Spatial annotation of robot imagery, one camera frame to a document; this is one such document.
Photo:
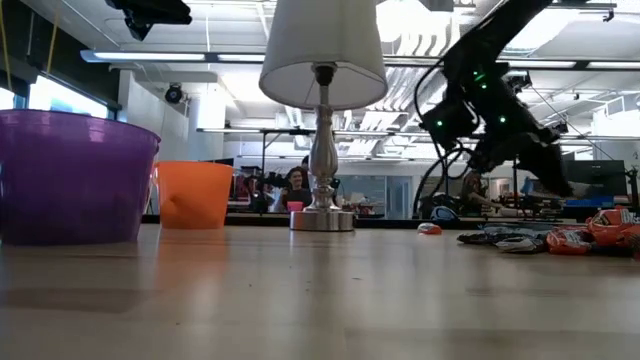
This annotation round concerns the black stand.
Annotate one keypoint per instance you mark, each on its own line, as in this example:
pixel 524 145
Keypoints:
pixel 634 187

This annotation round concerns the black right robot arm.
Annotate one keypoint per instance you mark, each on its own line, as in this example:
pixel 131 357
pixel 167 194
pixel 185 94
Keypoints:
pixel 495 35

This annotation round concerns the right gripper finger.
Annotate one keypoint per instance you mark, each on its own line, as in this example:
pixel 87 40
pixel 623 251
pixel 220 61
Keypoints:
pixel 532 165
pixel 555 172

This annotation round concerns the blue white round object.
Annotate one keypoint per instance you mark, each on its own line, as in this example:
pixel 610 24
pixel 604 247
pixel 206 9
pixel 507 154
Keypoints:
pixel 444 215

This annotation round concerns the black computer monitor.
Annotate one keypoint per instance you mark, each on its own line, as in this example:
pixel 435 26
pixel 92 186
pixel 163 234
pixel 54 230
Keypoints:
pixel 600 180

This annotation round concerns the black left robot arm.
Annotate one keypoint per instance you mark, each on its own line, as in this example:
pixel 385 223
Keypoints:
pixel 155 12

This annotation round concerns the black wall camera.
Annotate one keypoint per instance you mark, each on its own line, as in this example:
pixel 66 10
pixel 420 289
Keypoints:
pixel 173 94

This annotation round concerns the bright window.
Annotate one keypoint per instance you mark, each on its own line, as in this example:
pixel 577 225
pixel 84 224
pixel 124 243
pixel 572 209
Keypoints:
pixel 65 100

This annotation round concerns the person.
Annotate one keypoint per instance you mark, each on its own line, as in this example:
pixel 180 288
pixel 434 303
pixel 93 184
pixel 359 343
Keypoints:
pixel 297 195
pixel 472 189

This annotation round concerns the black ceiling rail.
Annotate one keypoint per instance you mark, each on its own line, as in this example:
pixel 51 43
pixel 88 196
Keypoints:
pixel 585 6

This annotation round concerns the orange pumpkin bucket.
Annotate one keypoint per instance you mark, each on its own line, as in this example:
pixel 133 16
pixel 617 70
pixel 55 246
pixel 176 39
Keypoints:
pixel 195 200

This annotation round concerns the white shade silver table lamp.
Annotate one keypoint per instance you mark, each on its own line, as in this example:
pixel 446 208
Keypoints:
pixel 324 50

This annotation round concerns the black aluminium table frame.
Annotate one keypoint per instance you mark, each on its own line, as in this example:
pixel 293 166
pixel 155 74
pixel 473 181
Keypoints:
pixel 250 220

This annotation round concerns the pink cup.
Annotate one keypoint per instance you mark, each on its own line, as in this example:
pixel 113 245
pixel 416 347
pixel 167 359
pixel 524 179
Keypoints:
pixel 295 206

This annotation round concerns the long ceiling light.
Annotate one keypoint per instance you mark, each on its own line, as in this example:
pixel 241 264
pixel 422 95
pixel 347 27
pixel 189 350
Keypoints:
pixel 400 62
pixel 150 56

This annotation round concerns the purple plastic bucket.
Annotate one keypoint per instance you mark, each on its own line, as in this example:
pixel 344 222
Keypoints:
pixel 75 190

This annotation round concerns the black ceiling box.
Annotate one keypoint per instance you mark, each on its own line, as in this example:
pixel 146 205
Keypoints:
pixel 436 5

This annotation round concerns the black background rig frame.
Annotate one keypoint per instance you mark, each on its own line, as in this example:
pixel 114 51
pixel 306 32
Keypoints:
pixel 280 132

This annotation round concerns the red equipment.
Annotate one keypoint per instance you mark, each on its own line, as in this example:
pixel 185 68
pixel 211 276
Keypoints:
pixel 245 187

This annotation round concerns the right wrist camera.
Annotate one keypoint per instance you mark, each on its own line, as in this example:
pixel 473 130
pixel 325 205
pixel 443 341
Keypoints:
pixel 447 122

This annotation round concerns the orange candy pack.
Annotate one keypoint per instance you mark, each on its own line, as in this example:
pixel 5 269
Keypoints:
pixel 615 225

